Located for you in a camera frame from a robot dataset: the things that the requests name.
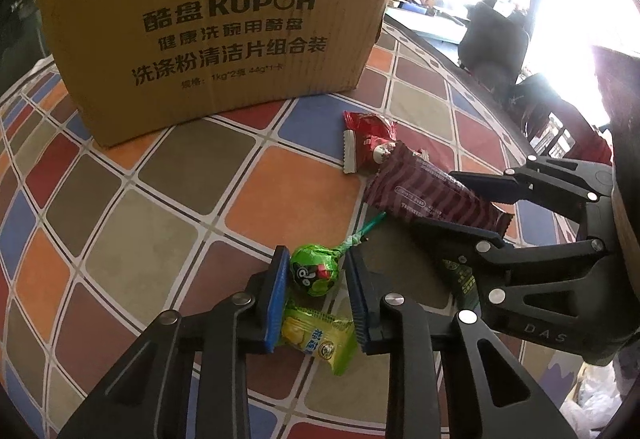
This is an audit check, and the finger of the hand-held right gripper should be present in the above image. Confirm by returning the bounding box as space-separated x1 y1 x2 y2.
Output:
449 155 615 221
411 218 609 291

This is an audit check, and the dark grey chair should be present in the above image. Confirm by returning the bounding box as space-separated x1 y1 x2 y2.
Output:
457 2 531 88

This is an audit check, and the white plastic bag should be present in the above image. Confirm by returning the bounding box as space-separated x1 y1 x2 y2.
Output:
560 361 632 439

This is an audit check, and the yellow-green candy packet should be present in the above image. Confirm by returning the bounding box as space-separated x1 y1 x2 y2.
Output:
280 301 359 377

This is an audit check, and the colourful checked tablecloth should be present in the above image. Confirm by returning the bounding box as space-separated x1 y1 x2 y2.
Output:
0 9 616 439

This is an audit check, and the maroon striped snack packet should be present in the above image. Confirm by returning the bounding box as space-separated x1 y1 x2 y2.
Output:
362 142 516 236

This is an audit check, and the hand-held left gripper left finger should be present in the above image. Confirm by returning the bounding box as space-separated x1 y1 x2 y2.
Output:
57 244 292 439

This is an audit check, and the glass sliding door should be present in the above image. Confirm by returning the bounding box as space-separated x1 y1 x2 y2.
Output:
0 0 56 65

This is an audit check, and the red and white candy packet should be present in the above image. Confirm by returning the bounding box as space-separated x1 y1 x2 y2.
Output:
341 110 399 176

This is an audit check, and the dark green snack packet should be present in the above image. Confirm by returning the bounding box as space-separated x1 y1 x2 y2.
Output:
435 251 484 316

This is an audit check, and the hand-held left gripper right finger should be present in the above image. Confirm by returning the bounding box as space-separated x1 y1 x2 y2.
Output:
343 248 571 439

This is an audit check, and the green lollipop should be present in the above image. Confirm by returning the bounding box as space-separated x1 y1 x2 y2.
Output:
290 212 388 293

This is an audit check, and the person's right forearm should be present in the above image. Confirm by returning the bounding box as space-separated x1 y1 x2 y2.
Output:
592 44 640 220

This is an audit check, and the red wooden chair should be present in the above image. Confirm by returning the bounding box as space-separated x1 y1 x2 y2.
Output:
507 74 614 166

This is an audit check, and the red cloth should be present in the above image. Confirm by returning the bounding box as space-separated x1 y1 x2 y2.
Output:
562 102 614 166

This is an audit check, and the brown cardboard box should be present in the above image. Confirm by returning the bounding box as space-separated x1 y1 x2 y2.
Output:
32 0 426 150

